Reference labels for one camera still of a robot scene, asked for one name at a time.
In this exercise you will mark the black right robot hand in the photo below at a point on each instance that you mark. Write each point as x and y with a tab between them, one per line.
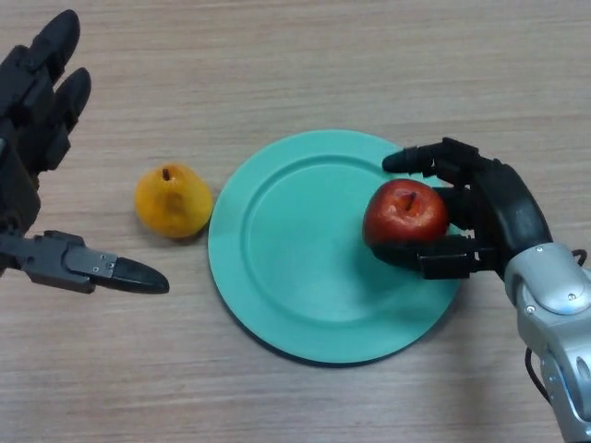
498	217

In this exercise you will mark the green round plate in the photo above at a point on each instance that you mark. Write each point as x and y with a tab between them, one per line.
314	258

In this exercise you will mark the red apple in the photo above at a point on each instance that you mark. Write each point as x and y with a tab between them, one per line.
405	212

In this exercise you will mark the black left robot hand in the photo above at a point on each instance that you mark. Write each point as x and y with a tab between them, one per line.
23	152

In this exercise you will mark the yellow pear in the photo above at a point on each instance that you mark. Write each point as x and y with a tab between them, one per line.
173	203

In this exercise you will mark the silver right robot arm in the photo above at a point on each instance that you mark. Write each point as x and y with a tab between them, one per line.
554	323

